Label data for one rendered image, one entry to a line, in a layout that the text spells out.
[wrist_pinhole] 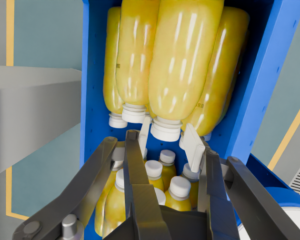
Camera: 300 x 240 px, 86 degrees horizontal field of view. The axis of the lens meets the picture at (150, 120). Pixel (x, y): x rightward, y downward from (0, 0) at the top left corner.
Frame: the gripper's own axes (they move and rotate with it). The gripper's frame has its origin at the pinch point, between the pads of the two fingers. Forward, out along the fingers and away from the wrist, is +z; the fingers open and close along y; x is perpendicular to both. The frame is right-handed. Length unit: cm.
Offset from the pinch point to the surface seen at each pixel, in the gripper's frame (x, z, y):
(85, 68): 6.2, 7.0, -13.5
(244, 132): 2.9, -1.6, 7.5
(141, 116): 0.1, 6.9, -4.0
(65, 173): -107, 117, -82
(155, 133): -0.5, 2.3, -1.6
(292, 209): -20.3, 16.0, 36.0
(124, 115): -0.1, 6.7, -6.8
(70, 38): 20, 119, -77
